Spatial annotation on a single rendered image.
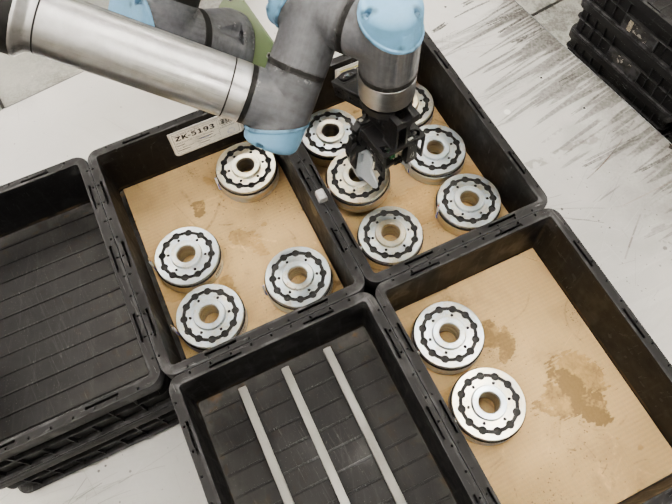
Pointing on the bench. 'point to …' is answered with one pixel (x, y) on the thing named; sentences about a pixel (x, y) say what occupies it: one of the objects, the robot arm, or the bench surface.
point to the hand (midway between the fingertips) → (373, 166)
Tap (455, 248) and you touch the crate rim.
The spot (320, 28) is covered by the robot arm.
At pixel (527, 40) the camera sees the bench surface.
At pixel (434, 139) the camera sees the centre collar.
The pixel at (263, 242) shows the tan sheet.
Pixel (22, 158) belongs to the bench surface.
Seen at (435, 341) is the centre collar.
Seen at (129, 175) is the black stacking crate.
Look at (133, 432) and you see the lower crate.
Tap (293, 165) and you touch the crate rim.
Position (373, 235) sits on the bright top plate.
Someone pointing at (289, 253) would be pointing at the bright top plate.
